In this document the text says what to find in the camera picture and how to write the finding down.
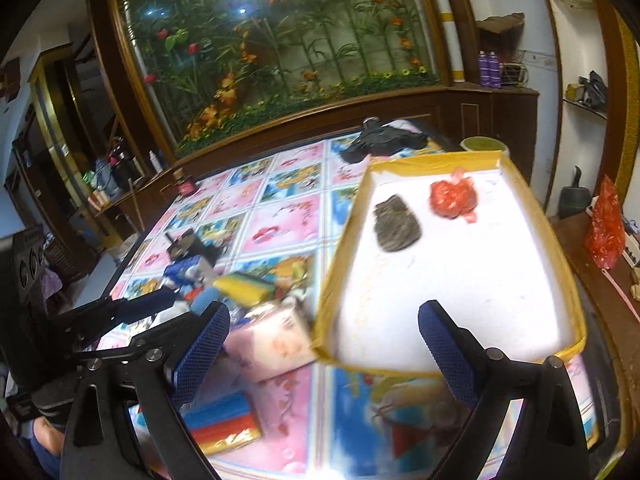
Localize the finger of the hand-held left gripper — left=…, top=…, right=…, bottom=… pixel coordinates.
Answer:
left=70, top=310, right=201, bottom=363
left=47, top=290, right=177, bottom=348

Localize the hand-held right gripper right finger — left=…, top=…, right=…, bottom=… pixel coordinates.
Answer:
left=417, top=300, right=591, bottom=480

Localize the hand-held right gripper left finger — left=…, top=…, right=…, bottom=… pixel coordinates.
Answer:
left=60, top=301, right=232, bottom=480

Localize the yellow cardboard box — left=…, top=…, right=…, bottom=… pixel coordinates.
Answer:
left=312, top=151, right=587, bottom=376

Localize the blue tissue pack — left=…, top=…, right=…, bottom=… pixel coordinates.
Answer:
left=164, top=256, right=216, bottom=296

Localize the pink tissue pack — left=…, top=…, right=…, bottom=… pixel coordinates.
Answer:
left=222, top=305, right=321, bottom=383

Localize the colourful striped sponge pack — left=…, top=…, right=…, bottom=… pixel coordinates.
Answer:
left=182, top=392, right=263, bottom=456

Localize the metal motor with shaft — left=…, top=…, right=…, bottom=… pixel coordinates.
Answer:
left=165, top=230, right=218, bottom=266

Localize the yellow box with black stripe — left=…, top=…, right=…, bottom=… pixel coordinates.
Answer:
left=212, top=272, right=276, bottom=306

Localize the wooden stick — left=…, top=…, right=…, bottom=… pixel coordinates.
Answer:
left=129, top=182, right=146, bottom=228

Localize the wooden side counter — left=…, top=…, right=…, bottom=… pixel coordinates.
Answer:
left=90, top=160, right=176, bottom=241

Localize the dark red jar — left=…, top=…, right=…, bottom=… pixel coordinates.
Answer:
left=173, top=169, right=197, bottom=195

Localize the blue water bottle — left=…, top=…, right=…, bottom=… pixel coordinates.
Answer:
left=95, top=160, right=118, bottom=196

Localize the brown patterned pouch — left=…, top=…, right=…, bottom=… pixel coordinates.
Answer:
left=373, top=194, right=423, bottom=253

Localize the black thermos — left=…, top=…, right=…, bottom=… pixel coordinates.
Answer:
left=111, top=145, right=132, bottom=186

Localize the crumpled red plastic bag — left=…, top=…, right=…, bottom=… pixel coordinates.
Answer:
left=429, top=170, right=478, bottom=223

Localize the wooden side table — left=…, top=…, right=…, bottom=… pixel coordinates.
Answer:
left=547, top=200, right=640, bottom=341

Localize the black mortar with pestle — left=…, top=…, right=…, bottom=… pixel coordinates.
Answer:
left=557, top=165, right=593, bottom=218

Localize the large red plastic bag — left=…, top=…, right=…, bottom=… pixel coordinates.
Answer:
left=585, top=175, right=626, bottom=271

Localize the green round bowl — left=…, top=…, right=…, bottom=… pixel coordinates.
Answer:
left=459, top=136, right=511, bottom=157

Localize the black plastic machine part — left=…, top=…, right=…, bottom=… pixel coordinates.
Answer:
left=340, top=117, right=428, bottom=163

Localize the wooden corner cabinet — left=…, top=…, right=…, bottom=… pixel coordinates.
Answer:
left=440, top=84, right=541, bottom=161

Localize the artificial flower display case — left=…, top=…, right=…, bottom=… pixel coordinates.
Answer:
left=112, top=0, right=441, bottom=156

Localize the black bag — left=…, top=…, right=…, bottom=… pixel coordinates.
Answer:
left=579, top=71, right=608, bottom=111

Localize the white and yellow roll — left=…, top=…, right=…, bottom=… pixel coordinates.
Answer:
left=430, top=0, right=468, bottom=86

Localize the pink plastic handle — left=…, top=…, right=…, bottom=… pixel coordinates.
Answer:
left=602, top=267, right=640, bottom=323

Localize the wire basket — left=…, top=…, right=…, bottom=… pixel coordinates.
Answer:
left=501, top=60, right=531, bottom=86

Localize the brown wall shelf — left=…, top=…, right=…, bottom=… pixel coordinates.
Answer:
left=475, top=12, right=526, bottom=36

